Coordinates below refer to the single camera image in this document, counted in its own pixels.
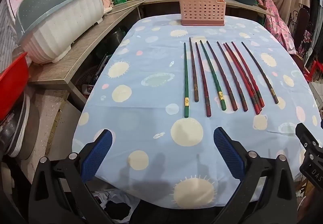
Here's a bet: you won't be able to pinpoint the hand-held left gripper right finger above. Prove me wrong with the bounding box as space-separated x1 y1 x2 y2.
213 127 298 224

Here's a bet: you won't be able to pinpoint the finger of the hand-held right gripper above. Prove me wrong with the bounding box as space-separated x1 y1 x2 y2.
295 122 320 149

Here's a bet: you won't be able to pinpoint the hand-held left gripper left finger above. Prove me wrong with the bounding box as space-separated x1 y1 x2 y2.
28 129 114 224

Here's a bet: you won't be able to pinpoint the dark brown chopstick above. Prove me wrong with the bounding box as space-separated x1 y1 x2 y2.
241 41 279 104

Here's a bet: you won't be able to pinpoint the dark red chopstick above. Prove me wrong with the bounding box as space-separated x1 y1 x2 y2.
195 42 211 117

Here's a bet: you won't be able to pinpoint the green chopstick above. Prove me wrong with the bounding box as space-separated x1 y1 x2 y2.
200 40 226 111
183 42 189 118

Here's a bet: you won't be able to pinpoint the pink perforated utensil basket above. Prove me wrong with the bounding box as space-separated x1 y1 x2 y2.
177 0 227 26

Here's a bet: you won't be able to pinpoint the white plastic bag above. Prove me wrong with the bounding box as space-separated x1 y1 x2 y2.
94 189 142 222

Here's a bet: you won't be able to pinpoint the red plastic stool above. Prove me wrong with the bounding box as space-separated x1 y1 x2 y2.
306 60 323 81

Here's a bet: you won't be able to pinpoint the stack of grey plates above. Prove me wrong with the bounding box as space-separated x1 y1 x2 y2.
0 93 41 161

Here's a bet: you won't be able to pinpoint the light blue printed tablecloth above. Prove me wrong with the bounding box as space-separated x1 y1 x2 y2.
72 15 322 209

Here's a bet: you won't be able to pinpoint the wooden counter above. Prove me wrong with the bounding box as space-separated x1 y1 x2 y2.
28 0 278 91

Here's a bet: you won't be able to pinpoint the red plastic basin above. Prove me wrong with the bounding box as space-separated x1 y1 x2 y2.
0 52 29 121

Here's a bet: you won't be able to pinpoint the black metal chair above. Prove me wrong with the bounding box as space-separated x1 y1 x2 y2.
288 8 311 53

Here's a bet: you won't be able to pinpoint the pink floral cloth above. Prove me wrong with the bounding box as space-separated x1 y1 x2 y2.
264 0 297 54

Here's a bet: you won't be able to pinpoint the hanging clothes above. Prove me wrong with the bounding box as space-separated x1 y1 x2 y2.
301 0 323 68

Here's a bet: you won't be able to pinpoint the white ribbed dish tub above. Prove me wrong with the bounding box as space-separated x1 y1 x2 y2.
17 0 105 64

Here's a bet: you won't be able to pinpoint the grey-blue perforated lid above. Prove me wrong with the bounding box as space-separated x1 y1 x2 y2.
15 0 85 36

